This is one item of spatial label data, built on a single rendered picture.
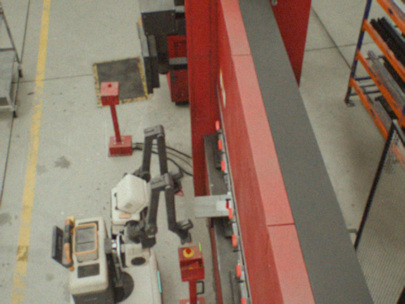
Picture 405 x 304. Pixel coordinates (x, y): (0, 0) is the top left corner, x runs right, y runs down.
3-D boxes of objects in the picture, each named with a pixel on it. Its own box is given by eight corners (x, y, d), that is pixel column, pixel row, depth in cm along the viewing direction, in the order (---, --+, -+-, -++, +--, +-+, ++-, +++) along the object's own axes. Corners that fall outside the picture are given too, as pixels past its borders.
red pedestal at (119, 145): (109, 143, 548) (95, 80, 491) (132, 142, 549) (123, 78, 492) (107, 157, 534) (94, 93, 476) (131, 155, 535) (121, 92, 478)
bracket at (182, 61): (169, 64, 455) (169, 57, 450) (197, 63, 456) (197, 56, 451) (171, 92, 426) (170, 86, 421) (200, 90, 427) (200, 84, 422)
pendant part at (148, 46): (142, 62, 441) (138, 25, 416) (156, 60, 442) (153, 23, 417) (147, 94, 408) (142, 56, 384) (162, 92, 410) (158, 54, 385)
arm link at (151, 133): (142, 123, 323) (143, 133, 316) (164, 123, 327) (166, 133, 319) (138, 172, 353) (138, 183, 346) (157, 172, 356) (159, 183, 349)
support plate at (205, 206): (193, 197, 364) (193, 197, 363) (230, 195, 365) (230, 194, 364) (195, 218, 351) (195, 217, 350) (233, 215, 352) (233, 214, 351)
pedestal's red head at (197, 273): (178, 257, 367) (176, 242, 355) (200, 254, 369) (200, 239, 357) (181, 282, 353) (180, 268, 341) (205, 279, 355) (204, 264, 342)
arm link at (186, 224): (167, 218, 322) (168, 228, 316) (183, 209, 320) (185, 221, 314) (176, 227, 330) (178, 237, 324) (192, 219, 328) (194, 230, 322)
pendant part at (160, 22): (146, 69, 456) (135, -22, 398) (174, 66, 459) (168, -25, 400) (151, 106, 420) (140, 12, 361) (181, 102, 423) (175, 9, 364)
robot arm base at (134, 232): (127, 223, 321) (128, 239, 313) (137, 216, 319) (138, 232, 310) (137, 228, 327) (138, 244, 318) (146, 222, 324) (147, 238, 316)
